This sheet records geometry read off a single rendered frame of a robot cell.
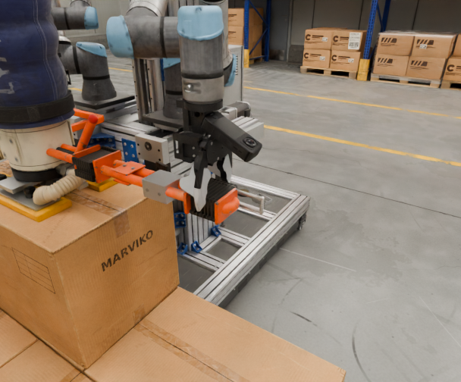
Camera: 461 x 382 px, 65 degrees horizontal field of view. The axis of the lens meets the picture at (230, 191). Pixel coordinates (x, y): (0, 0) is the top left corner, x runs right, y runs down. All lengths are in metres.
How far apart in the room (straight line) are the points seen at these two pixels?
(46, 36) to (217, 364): 0.95
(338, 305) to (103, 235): 1.44
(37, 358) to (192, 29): 0.98
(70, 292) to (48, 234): 0.15
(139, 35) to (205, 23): 0.16
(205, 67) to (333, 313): 1.63
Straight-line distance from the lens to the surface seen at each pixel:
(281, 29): 9.95
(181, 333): 1.19
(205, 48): 0.64
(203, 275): 1.88
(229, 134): 0.66
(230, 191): 0.73
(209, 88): 0.65
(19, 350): 1.30
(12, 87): 1.03
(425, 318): 2.20
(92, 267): 1.00
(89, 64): 1.75
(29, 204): 1.08
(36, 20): 1.04
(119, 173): 0.88
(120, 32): 0.76
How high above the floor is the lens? 1.44
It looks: 28 degrees down
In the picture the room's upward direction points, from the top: straight up
